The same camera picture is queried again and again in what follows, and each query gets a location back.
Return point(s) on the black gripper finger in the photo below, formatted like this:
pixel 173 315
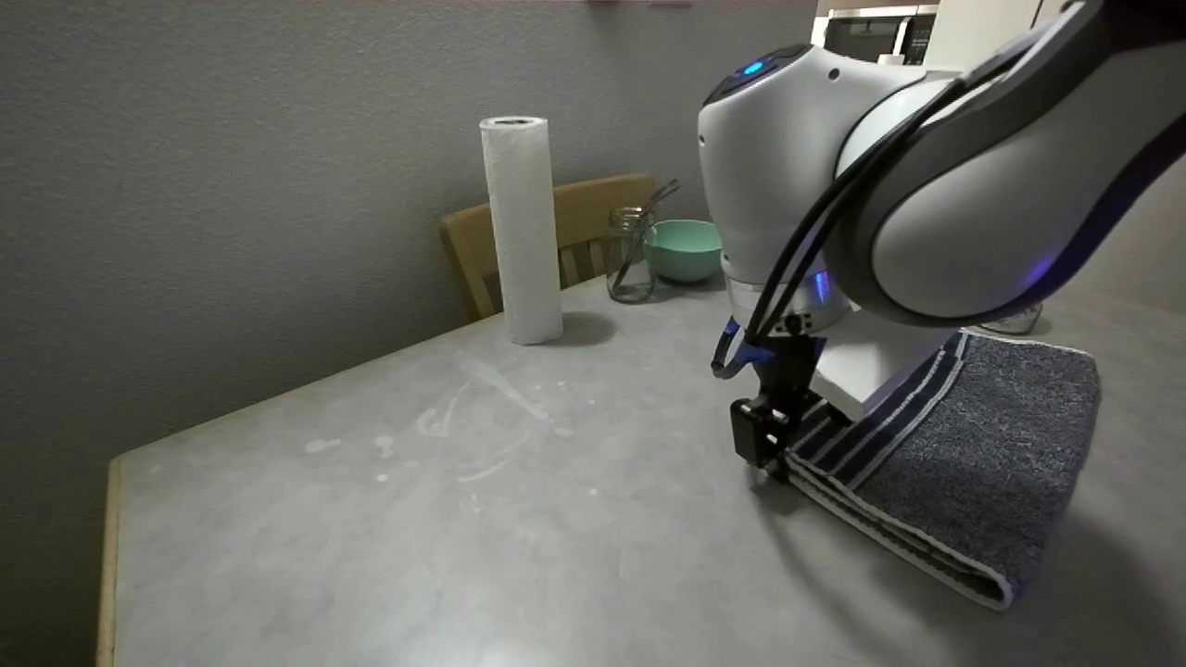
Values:
pixel 749 435
pixel 778 446

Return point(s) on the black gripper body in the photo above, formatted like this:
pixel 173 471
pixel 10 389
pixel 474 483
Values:
pixel 788 374

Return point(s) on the grey blue striped towel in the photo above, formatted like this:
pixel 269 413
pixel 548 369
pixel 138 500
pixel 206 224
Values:
pixel 976 468

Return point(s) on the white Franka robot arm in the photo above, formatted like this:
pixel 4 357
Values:
pixel 964 171

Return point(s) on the white paper towel roll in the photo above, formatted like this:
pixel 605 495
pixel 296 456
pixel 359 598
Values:
pixel 522 226

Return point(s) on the mint green bowl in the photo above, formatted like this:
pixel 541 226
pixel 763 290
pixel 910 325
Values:
pixel 682 251

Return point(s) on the clear glass clamp jar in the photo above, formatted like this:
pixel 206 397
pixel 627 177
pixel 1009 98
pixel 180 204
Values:
pixel 632 253

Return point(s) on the wooden chair solid backrest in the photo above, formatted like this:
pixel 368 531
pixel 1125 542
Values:
pixel 589 226

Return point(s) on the microwave oven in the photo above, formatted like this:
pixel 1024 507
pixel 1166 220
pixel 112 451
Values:
pixel 884 36

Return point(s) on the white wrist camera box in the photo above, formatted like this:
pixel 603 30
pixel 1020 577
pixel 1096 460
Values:
pixel 871 371

